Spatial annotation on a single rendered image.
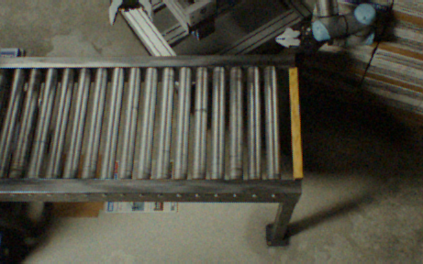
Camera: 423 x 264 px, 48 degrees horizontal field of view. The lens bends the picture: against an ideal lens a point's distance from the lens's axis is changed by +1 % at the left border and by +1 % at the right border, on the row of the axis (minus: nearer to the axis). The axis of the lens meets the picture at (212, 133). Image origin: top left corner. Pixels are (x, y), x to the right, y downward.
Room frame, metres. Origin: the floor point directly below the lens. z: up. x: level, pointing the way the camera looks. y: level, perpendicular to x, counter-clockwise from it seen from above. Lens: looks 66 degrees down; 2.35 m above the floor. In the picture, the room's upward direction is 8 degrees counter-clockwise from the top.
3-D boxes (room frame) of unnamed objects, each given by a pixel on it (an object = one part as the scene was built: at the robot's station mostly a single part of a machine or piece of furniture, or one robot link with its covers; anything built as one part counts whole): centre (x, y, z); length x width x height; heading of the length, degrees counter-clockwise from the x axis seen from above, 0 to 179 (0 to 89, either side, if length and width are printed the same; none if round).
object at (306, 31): (1.03, -0.45, 0.79); 0.12 x 0.08 x 0.09; 81
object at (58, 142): (0.83, 0.55, 0.77); 0.47 x 0.05 x 0.05; 171
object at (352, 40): (1.01, -0.61, 0.79); 0.11 x 0.08 x 0.09; 81
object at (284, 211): (0.45, -0.24, 0.34); 0.06 x 0.06 x 0.68; 81
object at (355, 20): (1.00, -0.59, 0.89); 0.11 x 0.08 x 0.11; 96
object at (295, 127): (0.68, -0.30, 0.81); 0.43 x 0.03 x 0.02; 171
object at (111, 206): (0.80, 0.40, 0.00); 0.37 x 0.29 x 0.01; 81
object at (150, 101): (0.78, 0.23, 0.77); 0.47 x 0.05 x 0.05; 171
